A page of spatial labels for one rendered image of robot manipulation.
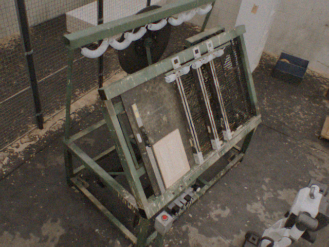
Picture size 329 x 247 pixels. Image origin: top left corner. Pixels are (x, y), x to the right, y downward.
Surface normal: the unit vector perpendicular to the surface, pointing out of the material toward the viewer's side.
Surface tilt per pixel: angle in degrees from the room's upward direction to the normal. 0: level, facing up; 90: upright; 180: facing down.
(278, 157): 0
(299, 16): 90
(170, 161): 58
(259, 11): 90
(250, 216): 0
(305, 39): 90
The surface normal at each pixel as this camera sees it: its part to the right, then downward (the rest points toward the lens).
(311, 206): 0.12, -0.75
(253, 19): -0.51, 0.51
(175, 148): 0.69, 0.04
